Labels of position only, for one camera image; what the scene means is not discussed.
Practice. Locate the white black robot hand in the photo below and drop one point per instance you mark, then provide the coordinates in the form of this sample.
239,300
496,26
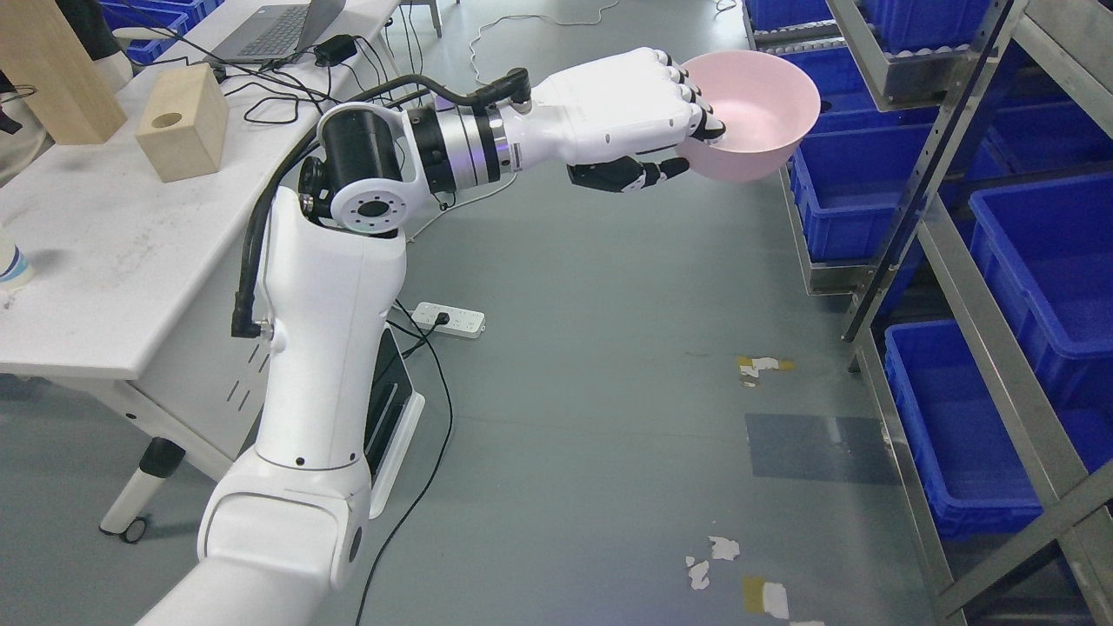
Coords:
597,117

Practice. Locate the pink bowl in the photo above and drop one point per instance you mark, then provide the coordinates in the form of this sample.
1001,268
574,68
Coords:
766,103

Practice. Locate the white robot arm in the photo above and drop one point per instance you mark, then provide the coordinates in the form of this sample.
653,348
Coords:
284,526

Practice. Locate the blue bin right middle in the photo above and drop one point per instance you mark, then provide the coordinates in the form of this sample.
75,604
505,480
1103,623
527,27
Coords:
1045,251

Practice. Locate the white power strip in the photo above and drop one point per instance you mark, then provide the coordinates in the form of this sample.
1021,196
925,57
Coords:
451,321

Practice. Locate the blue bin under roller rack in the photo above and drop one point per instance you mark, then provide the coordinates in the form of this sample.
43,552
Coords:
847,185

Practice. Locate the black power adapter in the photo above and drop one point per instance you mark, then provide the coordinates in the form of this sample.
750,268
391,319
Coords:
334,51

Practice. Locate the grey laptop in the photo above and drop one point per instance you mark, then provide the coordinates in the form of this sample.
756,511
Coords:
277,32

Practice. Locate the small wooden block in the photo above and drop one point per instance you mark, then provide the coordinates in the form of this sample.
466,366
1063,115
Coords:
183,127

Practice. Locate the white desk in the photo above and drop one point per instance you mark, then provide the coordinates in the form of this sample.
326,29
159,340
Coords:
135,279

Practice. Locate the blue bin lower right floor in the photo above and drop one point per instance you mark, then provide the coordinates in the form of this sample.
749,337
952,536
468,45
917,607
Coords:
969,468

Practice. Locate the tall wooden block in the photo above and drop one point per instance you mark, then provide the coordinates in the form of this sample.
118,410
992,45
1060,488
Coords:
73,101

